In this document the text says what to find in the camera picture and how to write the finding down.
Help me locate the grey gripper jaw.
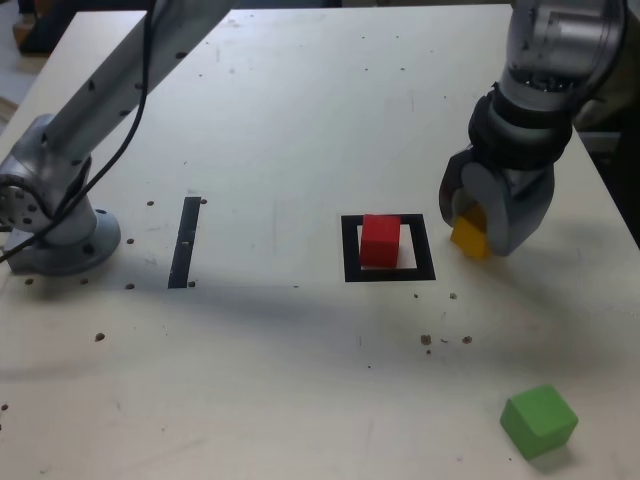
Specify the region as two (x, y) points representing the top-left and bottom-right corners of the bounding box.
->
(459, 161), (557, 259)
(438, 146), (474, 225)

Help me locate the green cube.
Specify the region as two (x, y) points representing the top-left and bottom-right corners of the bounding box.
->
(499, 382), (580, 460)

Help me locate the black tape square outline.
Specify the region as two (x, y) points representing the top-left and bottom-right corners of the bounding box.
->
(340, 213), (437, 284)

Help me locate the black tape strip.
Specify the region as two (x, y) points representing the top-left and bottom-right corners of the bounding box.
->
(167, 196), (201, 290)

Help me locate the yellow cube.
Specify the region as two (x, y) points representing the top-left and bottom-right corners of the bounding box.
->
(449, 202), (494, 261)

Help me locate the red cube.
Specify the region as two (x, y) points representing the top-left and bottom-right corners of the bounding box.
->
(359, 214), (403, 268)

